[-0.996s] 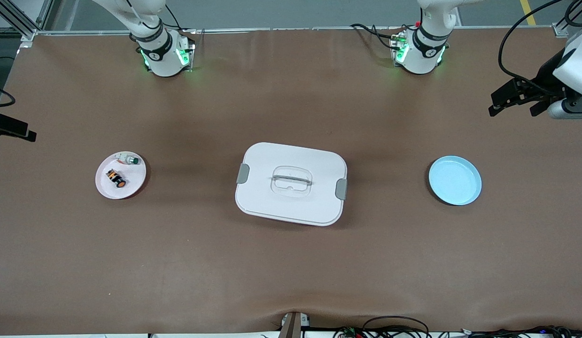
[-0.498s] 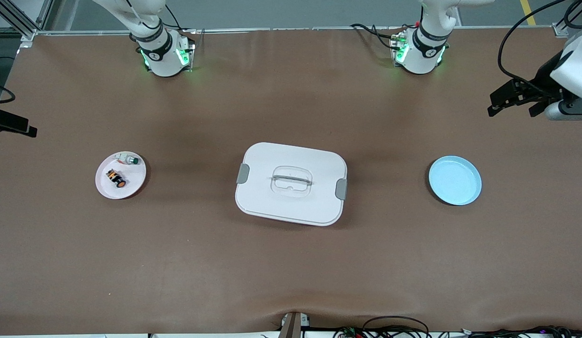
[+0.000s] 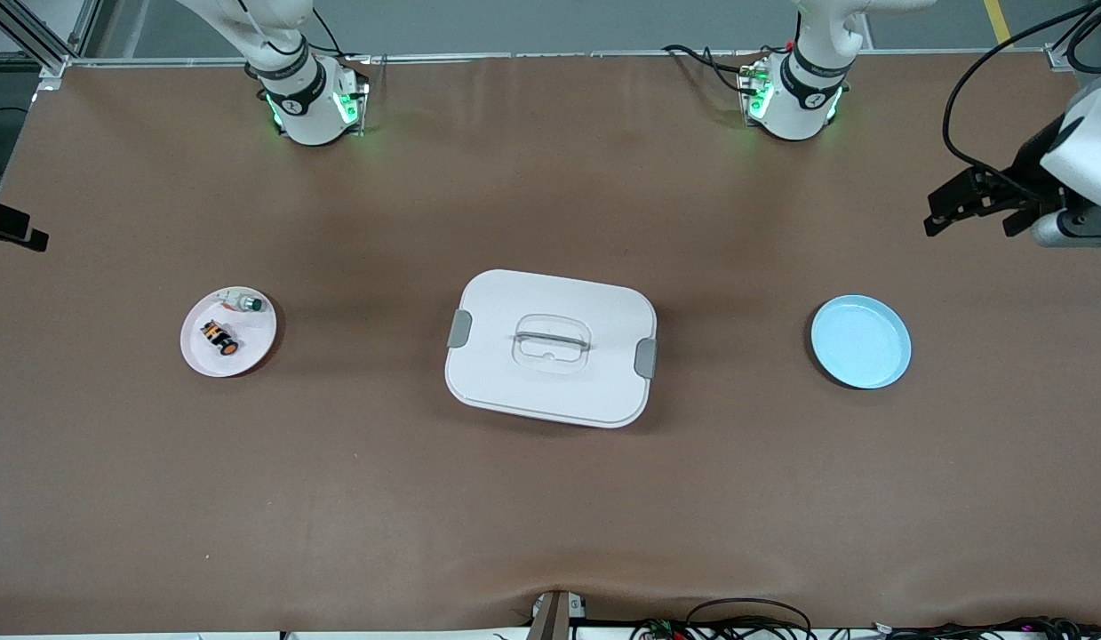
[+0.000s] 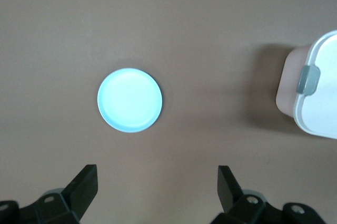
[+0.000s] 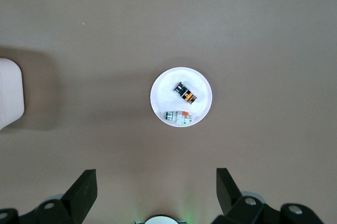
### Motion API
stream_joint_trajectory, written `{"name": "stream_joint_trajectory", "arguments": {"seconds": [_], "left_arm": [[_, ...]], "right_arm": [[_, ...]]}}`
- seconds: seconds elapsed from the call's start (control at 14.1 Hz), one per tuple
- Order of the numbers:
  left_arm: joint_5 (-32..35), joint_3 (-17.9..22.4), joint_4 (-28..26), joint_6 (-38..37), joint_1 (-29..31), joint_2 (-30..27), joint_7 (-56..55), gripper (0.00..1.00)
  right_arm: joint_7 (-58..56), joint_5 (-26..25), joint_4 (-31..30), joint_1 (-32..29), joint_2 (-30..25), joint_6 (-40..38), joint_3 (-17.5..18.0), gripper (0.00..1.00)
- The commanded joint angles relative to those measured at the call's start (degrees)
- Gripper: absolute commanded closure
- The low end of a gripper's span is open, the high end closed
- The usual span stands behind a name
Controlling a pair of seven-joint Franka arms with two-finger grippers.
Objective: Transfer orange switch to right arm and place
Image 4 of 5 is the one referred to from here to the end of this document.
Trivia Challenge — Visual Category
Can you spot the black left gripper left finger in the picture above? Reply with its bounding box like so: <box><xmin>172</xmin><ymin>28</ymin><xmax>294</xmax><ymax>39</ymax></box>
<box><xmin>0</xmin><ymin>164</ymin><xmax>99</xmax><ymax>224</ymax></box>

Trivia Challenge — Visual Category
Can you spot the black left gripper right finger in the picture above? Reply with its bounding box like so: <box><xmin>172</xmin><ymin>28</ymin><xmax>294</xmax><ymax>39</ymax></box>
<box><xmin>210</xmin><ymin>165</ymin><xmax>329</xmax><ymax>224</ymax></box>

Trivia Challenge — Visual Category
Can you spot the light blue round plate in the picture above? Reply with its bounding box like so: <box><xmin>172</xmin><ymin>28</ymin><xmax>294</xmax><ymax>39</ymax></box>
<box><xmin>96</xmin><ymin>67</ymin><xmax>163</xmax><ymax>134</ymax></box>

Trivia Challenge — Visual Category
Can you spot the white lidded storage box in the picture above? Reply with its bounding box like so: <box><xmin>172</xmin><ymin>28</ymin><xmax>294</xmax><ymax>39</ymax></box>
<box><xmin>275</xmin><ymin>30</ymin><xmax>337</xmax><ymax>141</ymax></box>

